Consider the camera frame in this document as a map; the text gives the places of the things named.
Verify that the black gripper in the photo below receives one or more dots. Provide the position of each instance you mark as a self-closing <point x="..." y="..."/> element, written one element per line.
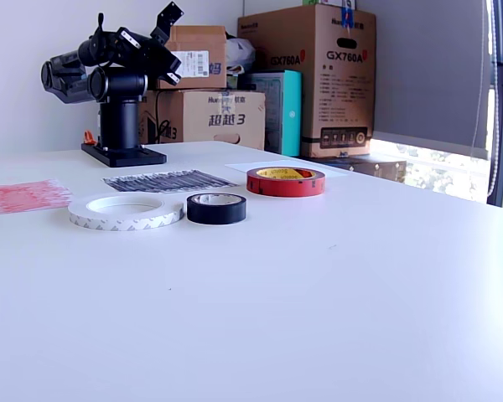
<point x="130" y="39"/>

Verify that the black tape roll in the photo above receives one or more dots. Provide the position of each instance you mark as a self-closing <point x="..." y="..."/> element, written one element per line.
<point x="216" y="213"/>

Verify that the white tape roll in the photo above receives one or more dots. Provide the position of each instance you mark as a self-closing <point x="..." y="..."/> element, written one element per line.
<point x="109" y="224"/>

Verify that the red tape roll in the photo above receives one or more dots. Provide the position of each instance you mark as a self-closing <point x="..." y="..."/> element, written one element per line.
<point x="285" y="186"/>

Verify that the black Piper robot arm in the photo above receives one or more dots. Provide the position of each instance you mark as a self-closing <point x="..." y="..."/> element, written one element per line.
<point x="117" y="84"/>

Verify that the cardboard box with shipping label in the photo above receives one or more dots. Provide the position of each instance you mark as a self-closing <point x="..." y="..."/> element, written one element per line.
<point x="205" y="42"/>

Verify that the green white package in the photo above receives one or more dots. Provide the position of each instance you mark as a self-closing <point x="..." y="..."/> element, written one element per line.
<point x="234" y="79"/>

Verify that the cardboard box with blue print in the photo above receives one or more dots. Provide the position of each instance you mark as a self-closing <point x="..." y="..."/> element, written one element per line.
<point x="201" y="121"/>

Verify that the white plastic bag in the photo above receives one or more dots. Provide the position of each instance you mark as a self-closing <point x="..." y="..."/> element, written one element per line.
<point x="239" y="52"/>

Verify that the orange clamp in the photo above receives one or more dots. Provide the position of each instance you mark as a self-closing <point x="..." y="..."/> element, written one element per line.
<point x="88" y="136"/>

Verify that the black scribbled paper sheet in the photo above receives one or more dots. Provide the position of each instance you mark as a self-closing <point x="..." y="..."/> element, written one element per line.
<point x="163" y="181"/>

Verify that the blank white paper sheet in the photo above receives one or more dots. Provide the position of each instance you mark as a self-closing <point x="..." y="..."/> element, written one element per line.
<point x="236" y="166"/>

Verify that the teal and white box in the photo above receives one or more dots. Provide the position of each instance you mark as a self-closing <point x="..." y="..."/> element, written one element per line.
<point x="292" y="113"/>

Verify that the tall GX760A cardboard box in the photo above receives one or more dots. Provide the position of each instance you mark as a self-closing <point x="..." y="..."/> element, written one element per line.
<point x="339" y="92"/>

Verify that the red scribbled paper sheet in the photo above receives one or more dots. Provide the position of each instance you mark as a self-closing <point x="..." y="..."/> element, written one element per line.
<point x="21" y="197"/>

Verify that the grey window shade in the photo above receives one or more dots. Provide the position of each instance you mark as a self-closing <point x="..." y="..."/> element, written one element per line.
<point x="423" y="75"/>

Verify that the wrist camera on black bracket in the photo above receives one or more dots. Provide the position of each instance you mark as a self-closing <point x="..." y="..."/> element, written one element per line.
<point x="169" y="14"/>

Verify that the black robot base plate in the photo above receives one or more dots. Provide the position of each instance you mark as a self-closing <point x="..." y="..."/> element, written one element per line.
<point x="126" y="158"/>

